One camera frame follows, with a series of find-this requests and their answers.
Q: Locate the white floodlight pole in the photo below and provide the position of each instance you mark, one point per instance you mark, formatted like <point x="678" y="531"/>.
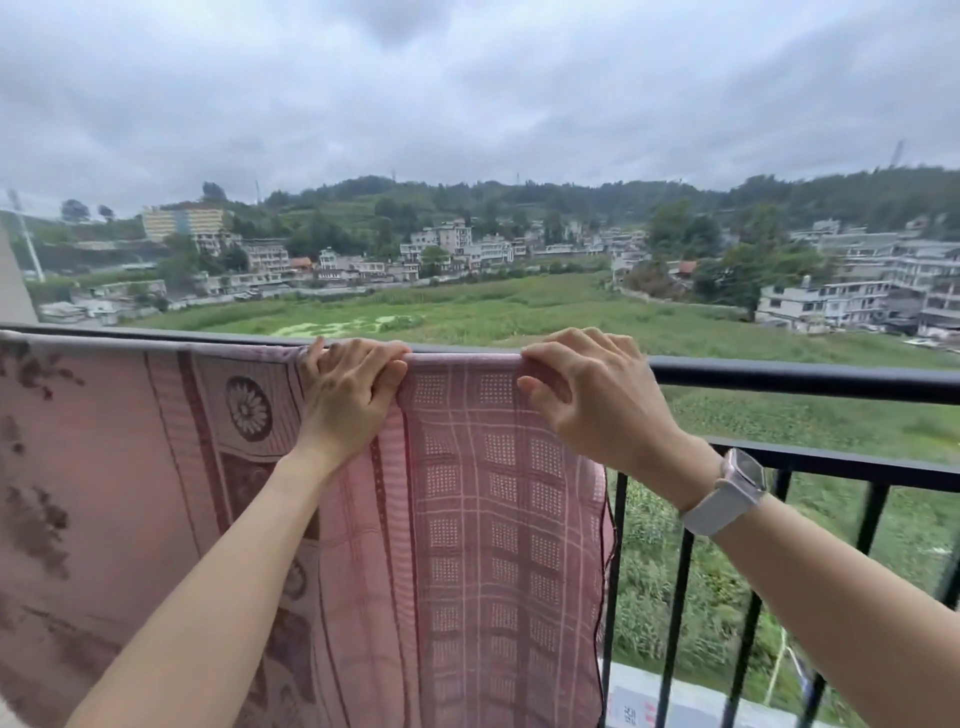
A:
<point x="27" y="240"/>

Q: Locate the person's right hand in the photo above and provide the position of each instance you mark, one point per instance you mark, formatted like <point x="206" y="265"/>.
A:
<point x="609" y="409"/>

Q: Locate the black metal balcony railing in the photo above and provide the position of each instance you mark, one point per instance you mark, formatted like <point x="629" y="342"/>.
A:
<point x="810" y="381"/>

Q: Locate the person's left hand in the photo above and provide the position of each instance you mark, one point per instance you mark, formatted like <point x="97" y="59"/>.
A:
<point x="346" y="405"/>

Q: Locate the yellow multi-storey building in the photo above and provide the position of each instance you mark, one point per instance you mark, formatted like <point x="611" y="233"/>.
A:
<point x="182" y="223"/>

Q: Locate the person's right middle finger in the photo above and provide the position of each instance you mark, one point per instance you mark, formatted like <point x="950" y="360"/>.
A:
<point x="576" y="339"/>

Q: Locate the person's right little finger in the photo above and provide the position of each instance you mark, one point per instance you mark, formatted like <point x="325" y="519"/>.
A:
<point x="642" y="358"/>

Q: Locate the person's left thumb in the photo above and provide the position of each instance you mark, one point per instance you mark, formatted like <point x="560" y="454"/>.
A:
<point x="391" y="386"/>

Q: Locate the steel transmission tower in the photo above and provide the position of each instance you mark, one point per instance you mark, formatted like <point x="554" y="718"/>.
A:
<point x="896" y="154"/>

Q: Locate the person's left little finger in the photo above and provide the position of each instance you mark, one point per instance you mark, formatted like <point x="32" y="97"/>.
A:
<point x="313" y="358"/>

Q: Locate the cluster of white village houses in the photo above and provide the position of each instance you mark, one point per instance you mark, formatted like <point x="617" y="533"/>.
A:
<point x="465" y="251"/>

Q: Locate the person's right thumb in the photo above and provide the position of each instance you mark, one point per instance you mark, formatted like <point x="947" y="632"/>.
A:
<point x="541" y="401"/>

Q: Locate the person's left middle finger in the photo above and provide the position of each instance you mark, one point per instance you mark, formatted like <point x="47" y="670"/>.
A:
<point x="364" y="351"/>

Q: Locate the pink patterned blanket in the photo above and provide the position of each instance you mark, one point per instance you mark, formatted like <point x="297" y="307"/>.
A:
<point x="480" y="540"/>

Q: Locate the white ledge with sign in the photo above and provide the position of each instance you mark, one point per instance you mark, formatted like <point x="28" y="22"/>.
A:
<point x="675" y="701"/>

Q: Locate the green overgrown field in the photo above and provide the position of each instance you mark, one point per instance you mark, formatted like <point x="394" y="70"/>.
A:
<point x="525" y="311"/>

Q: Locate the white flat-roofed house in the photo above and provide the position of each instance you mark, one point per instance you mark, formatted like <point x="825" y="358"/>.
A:
<point x="821" y="301"/>

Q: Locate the white wrist watch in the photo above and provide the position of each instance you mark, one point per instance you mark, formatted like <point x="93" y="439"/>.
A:
<point x="731" y="491"/>

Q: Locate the person's left forearm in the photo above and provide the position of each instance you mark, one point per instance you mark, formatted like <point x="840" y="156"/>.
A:
<point x="217" y="592"/>

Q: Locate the large dark green tree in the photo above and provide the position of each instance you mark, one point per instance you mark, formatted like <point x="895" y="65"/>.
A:
<point x="757" y="262"/>

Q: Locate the person's right forearm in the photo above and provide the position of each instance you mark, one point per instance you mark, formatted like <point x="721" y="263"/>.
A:
<point x="840" y="607"/>

